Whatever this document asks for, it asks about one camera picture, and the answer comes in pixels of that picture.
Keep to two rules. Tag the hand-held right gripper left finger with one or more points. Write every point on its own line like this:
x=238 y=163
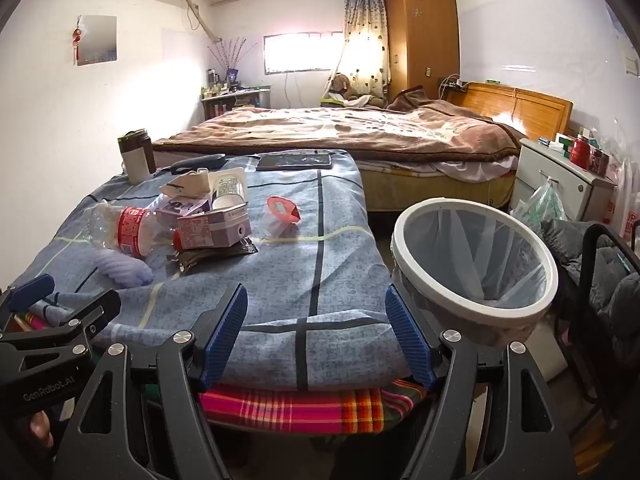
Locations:
x=227 y=330

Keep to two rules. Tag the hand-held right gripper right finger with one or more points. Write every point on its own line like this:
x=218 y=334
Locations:
x=407 y=335

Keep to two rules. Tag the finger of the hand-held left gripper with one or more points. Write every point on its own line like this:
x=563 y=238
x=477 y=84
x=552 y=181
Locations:
x=92 y=312
x=32 y=291

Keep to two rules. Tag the white trash bin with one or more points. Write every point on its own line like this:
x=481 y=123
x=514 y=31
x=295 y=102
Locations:
x=435 y=290

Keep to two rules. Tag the dark brown coffee sachet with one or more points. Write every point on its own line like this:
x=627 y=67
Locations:
x=220 y=255

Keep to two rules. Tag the clear plastic bottle red label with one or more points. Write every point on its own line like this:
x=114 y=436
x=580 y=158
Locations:
x=131 y=230

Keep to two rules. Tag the purple drink carton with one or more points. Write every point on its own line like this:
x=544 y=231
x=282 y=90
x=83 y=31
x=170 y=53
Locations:
x=210 y=230
x=175 y=206

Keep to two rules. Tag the red lid jelly cup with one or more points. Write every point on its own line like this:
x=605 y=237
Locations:
x=282 y=207

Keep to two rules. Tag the white plastic cup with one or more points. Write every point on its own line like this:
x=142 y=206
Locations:
x=227 y=187

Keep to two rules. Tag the beige paper bag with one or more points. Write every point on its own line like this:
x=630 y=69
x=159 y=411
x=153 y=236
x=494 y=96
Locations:
x=187 y=182

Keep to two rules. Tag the person's left hand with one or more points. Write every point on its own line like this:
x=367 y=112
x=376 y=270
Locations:
x=41 y=427

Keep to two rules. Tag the red plaid blanket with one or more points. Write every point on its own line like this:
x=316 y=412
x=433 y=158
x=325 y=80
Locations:
x=300 y=407

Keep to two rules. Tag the clear bin liner bag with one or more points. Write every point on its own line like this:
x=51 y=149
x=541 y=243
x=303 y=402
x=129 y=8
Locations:
x=475 y=250

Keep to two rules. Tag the wooden bed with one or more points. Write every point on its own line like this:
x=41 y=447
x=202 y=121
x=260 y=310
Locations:
x=415 y=187

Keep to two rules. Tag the beige brown thermos mug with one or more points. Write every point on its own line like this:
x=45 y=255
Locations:
x=136 y=157

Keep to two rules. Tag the black glasses case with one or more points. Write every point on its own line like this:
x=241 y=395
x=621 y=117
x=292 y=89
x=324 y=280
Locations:
x=192 y=164

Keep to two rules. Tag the white bed sheet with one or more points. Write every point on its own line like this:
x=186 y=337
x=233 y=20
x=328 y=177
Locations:
x=475 y=170

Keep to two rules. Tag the black smartphone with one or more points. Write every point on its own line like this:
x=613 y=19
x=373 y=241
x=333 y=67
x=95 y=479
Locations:
x=294 y=161

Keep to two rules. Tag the green print plastic bag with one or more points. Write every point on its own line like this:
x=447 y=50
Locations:
x=542 y=205

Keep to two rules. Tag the brown blanket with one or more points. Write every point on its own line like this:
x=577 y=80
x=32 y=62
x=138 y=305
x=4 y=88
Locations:
x=350 y=130

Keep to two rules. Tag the white nightstand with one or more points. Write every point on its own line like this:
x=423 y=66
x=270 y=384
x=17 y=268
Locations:
x=555 y=180

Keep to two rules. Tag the cluttered desk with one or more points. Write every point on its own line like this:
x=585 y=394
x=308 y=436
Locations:
x=235 y=100

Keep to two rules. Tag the green white medicine box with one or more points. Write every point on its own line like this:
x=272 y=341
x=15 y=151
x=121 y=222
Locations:
x=562 y=142

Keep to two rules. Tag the white red plastic bag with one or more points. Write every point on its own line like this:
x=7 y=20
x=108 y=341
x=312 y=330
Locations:
x=622 y=205

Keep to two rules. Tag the brown teddy bear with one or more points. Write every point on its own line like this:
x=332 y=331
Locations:
x=342 y=87

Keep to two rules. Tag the power strip with chargers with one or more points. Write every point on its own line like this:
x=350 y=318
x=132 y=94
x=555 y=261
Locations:
x=455 y=83

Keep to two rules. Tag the red patterned tin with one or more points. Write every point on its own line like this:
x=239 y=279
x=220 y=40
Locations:
x=600 y=162

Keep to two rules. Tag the red knot ornament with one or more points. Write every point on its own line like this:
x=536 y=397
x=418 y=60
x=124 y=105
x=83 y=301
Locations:
x=76 y=35

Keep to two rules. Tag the vase with bare branches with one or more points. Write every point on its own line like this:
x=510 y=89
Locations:
x=232 y=60

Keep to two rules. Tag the window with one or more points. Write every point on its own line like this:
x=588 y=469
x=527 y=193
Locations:
x=300 y=52

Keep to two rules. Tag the patterned curtain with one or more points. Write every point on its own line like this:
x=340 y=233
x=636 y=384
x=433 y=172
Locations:
x=367 y=45

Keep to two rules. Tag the wooden wardrobe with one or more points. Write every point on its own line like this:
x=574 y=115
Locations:
x=425 y=35

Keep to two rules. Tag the air conditioner pipe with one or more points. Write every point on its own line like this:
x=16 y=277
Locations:
x=202 y=20

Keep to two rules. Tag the black chair frame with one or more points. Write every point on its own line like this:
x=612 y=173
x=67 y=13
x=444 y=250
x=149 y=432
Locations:
x=582 y=310

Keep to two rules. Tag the wall mirror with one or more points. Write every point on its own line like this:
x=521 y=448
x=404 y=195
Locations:
x=97 y=40

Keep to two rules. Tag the white wall switch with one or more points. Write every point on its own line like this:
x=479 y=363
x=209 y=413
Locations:
x=632 y=66

